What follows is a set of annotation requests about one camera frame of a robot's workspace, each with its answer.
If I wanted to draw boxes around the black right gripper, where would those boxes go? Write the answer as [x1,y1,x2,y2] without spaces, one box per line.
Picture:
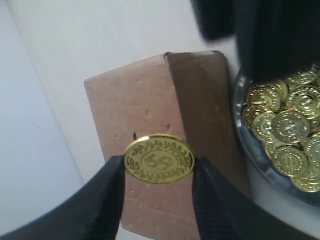
[190,0,320,82]

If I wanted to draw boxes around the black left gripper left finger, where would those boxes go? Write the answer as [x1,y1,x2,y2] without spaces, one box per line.
[0,155,125,240]

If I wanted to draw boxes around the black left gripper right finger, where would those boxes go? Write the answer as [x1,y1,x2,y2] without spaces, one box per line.
[192,157,313,240]

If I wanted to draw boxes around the gold coin with dollar sign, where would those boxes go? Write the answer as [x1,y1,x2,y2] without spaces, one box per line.
[123,133,196,184]

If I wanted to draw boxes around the brown cardboard slotted box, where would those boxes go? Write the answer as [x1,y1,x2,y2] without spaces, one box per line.
[84,50,252,240]

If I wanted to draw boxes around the gold coin rear left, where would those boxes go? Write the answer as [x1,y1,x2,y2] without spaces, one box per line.
[246,86,282,112]

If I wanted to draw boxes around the round steel plate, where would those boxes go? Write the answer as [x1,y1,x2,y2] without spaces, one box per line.
[231,69,320,208]

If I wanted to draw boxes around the gold coin right side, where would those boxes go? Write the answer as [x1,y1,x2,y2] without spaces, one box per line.
[271,146,309,177]

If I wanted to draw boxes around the gold coin centre top pile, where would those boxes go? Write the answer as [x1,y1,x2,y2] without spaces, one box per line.
[270,110,311,143]

